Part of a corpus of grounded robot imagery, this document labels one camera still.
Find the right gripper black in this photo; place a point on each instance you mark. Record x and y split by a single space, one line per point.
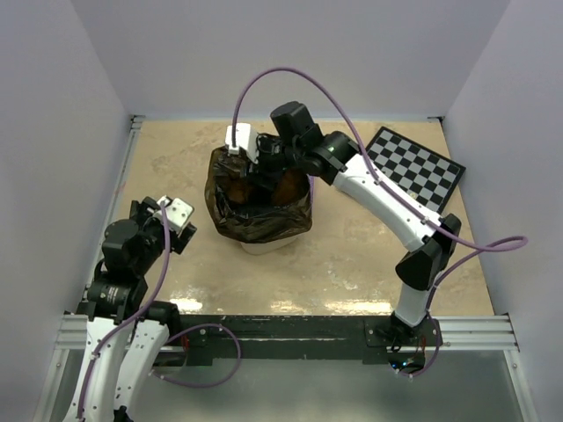
256 171

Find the beige plastic trash bin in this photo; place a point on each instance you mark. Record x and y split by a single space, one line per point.
261 249

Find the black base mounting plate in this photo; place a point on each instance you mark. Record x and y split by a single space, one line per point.
369 339

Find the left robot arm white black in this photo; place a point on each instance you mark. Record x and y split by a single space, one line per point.
125 325

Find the black trash bag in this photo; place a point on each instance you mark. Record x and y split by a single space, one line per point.
248 213

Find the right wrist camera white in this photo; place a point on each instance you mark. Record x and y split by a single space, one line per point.
242 138

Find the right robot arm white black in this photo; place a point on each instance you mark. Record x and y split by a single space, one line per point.
336 159

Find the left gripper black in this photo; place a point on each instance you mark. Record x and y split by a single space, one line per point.
147 212

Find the black white chessboard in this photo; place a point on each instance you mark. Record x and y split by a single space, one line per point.
427 176

